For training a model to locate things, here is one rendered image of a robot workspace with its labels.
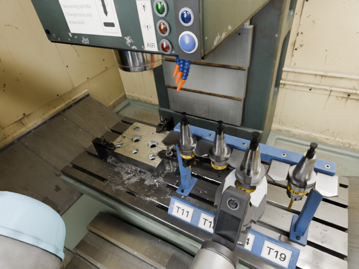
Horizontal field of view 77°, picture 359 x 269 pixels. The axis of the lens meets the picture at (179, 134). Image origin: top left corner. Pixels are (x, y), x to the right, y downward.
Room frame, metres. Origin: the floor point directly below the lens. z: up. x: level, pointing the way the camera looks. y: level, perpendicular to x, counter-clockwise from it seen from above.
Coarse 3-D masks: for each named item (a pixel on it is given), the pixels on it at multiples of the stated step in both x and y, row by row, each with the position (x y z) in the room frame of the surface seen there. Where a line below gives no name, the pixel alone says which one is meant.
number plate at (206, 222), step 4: (204, 216) 0.43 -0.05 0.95; (208, 216) 0.43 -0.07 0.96; (200, 220) 0.43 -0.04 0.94; (204, 220) 0.42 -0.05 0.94; (208, 220) 0.42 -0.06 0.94; (212, 220) 0.41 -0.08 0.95; (200, 224) 0.42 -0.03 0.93; (204, 224) 0.41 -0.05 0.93; (208, 224) 0.41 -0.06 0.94; (212, 224) 0.41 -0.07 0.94; (204, 228) 0.40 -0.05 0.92; (208, 228) 0.40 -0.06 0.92; (212, 228) 0.40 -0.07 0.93; (212, 232) 0.39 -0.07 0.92
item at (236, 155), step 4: (236, 148) 0.48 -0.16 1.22; (232, 152) 0.47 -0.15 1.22; (236, 152) 0.47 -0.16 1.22; (240, 152) 0.46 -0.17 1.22; (244, 152) 0.46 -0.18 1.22; (232, 156) 0.45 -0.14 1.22; (236, 156) 0.45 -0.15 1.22; (240, 156) 0.45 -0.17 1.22; (228, 160) 0.44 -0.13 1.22; (232, 160) 0.44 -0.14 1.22; (236, 160) 0.44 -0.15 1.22; (232, 164) 0.42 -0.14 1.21
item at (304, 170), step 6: (306, 156) 0.35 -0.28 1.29; (300, 162) 0.35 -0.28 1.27; (306, 162) 0.34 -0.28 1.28; (312, 162) 0.34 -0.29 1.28; (294, 168) 0.37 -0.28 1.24; (300, 168) 0.35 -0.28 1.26; (306, 168) 0.34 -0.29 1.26; (312, 168) 0.34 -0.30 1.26; (294, 174) 0.35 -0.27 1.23; (300, 174) 0.34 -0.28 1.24; (306, 174) 0.33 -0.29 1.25; (312, 174) 0.34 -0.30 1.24; (306, 180) 0.33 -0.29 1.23
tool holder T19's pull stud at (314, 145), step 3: (312, 144) 0.35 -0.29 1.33; (315, 144) 0.35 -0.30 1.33; (312, 147) 0.35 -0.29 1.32; (315, 147) 0.34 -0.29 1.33; (309, 150) 0.35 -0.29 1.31; (312, 150) 0.35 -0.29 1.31; (306, 153) 0.36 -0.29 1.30; (309, 153) 0.35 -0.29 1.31; (312, 153) 0.35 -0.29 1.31; (309, 156) 0.35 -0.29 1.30; (312, 156) 0.34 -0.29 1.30
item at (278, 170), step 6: (270, 162) 0.41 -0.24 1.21; (276, 162) 0.41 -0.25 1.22; (282, 162) 0.41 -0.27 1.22; (270, 168) 0.39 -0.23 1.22; (276, 168) 0.39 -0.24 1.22; (282, 168) 0.39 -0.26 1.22; (288, 168) 0.38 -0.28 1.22; (270, 174) 0.37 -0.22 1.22; (276, 174) 0.37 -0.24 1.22; (282, 174) 0.37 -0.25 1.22; (276, 180) 0.35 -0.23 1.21; (282, 180) 0.35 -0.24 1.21
